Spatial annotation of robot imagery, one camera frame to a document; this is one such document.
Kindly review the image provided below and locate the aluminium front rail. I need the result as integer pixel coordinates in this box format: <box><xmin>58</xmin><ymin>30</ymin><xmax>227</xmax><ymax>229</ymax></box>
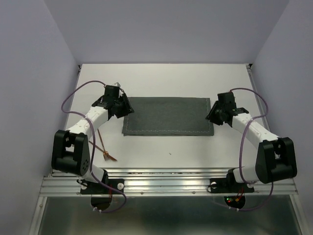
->
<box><xmin>39</xmin><ymin>167</ymin><xmax>299</xmax><ymax>198</ymax></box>

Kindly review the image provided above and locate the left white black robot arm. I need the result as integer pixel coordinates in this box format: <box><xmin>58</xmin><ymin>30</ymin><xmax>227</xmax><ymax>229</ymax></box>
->
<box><xmin>51</xmin><ymin>83</ymin><xmax>134</xmax><ymax>193</ymax></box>

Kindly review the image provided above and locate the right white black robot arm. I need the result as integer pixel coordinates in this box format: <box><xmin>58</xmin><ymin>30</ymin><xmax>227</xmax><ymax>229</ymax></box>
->
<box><xmin>206</xmin><ymin>91</ymin><xmax>297</xmax><ymax>193</ymax></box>

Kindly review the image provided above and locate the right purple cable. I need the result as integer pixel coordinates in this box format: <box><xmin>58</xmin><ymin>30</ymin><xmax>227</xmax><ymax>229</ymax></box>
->
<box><xmin>212</xmin><ymin>88</ymin><xmax>274</xmax><ymax>212</ymax></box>

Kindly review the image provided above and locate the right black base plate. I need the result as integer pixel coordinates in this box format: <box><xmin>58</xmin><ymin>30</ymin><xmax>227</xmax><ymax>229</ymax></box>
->
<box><xmin>207</xmin><ymin>170</ymin><xmax>255</xmax><ymax>194</ymax></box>

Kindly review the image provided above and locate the copper fork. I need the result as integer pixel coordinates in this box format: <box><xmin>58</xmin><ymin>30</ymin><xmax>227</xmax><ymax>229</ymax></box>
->
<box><xmin>97</xmin><ymin>129</ymin><xmax>110</xmax><ymax>161</ymax></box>

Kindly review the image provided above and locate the grey cloth napkin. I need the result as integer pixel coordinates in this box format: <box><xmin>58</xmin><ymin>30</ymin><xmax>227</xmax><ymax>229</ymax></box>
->
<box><xmin>122</xmin><ymin>97</ymin><xmax>214</xmax><ymax>136</ymax></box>

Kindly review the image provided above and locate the copper knife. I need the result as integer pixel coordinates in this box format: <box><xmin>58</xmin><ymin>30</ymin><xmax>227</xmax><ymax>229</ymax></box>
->
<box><xmin>95</xmin><ymin>145</ymin><xmax>117</xmax><ymax>162</ymax></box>

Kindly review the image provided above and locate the aluminium rail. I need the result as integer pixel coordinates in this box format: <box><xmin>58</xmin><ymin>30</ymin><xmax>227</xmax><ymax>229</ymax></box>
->
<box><xmin>39</xmin><ymin>167</ymin><xmax>299</xmax><ymax>198</ymax></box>
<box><xmin>246</xmin><ymin>63</ymin><xmax>286</xmax><ymax>172</ymax></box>

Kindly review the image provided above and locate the purple cable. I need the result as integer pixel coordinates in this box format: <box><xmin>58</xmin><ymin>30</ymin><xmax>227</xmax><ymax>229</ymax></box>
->
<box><xmin>212</xmin><ymin>88</ymin><xmax>274</xmax><ymax>212</ymax></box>
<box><xmin>61</xmin><ymin>80</ymin><xmax>127</xmax><ymax>213</ymax></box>

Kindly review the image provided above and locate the aluminium right side rail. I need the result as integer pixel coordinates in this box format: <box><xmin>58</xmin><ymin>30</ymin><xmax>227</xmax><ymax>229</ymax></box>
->
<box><xmin>246</xmin><ymin>63</ymin><xmax>286</xmax><ymax>172</ymax></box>

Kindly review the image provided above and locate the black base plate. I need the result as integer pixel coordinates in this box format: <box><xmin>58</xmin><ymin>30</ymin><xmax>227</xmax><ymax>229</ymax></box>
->
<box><xmin>76</xmin><ymin>179</ymin><xmax>125</xmax><ymax>195</ymax></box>
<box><xmin>207</xmin><ymin>170</ymin><xmax>255</xmax><ymax>194</ymax></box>

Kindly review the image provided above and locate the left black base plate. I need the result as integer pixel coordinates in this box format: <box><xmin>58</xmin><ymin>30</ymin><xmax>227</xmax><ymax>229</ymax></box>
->
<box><xmin>76</xmin><ymin>179</ymin><xmax>125</xmax><ymax>195</ymax></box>

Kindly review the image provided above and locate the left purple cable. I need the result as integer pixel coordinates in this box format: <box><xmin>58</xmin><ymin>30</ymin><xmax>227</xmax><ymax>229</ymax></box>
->
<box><xmin>61</xmin><ymin>80</ymin><xmax>127</xmax><ymax>213</ymax></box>

